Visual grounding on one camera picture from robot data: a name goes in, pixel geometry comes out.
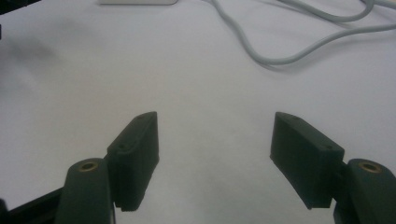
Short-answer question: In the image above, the white flat device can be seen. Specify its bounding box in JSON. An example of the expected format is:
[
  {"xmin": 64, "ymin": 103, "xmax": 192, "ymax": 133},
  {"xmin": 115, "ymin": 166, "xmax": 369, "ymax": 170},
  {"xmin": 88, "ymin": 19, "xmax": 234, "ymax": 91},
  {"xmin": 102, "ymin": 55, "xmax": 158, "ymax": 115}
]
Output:
[{"xmin": 98, "ymin": 0, "xmax": 179, "ymax": 6}]

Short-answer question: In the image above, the white cable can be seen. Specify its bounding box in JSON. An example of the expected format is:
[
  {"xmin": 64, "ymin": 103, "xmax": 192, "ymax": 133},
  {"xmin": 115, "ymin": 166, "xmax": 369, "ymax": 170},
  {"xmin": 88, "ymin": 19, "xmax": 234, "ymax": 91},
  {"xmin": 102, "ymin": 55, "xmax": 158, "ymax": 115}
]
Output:
[{"xmin": 204, "ymin": 0, "xmax": 396, "ymax": 67}]

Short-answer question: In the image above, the dark object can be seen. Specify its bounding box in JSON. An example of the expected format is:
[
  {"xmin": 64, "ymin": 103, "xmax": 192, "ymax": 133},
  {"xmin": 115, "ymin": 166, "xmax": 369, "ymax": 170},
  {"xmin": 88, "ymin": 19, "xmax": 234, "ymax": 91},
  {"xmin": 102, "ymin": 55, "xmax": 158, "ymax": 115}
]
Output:
[{"xmin": 0, "ymin": 0, "xmax": 41, "ymax": 15}]

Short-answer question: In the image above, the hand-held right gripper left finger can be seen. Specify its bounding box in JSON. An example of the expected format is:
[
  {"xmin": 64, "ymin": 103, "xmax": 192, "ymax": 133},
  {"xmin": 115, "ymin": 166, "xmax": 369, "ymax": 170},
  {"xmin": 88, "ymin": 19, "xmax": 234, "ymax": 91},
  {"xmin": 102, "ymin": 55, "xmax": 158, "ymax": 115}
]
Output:
[{"xmin": 106, "ymin": 111, "xmax": 161, "ymax": 213}]

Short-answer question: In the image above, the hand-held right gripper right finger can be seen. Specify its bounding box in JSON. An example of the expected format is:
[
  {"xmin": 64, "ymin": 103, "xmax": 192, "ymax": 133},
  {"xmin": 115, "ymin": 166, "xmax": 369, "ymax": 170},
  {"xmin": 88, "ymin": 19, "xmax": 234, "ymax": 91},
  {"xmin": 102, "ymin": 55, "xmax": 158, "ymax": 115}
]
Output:
[{"xmin": 269, "ymin": 111, "xmax": 346, "ymax": 210}]

